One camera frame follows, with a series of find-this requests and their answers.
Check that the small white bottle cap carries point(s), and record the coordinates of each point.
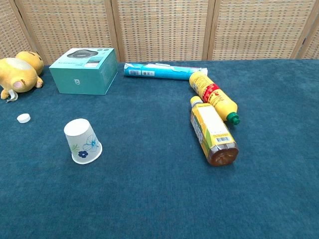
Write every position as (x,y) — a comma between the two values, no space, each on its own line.
(23,118)

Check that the tea bottle yellow label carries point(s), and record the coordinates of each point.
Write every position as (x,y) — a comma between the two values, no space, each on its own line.
(211,129)

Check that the yellow bottle green cap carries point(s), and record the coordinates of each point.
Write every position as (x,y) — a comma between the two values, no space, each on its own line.
(214,95)

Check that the white floral paper cup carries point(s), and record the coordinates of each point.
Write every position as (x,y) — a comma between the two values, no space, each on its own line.
(79,139)

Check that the light blue long carton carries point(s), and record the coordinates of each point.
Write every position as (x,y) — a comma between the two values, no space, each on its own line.
(162,73)

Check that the dark blue table cloth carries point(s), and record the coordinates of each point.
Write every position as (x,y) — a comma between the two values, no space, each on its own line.
(149,194)

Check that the teal speaker box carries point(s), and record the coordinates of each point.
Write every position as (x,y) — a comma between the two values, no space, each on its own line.
(82,79)

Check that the woven folding screen panel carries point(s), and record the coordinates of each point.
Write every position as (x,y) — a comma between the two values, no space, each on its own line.
(8,30)
(256,27)
(314,42)
(67,25)
(162,27)

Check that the yellow plush toy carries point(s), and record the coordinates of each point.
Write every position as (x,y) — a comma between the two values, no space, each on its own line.
(20,74)

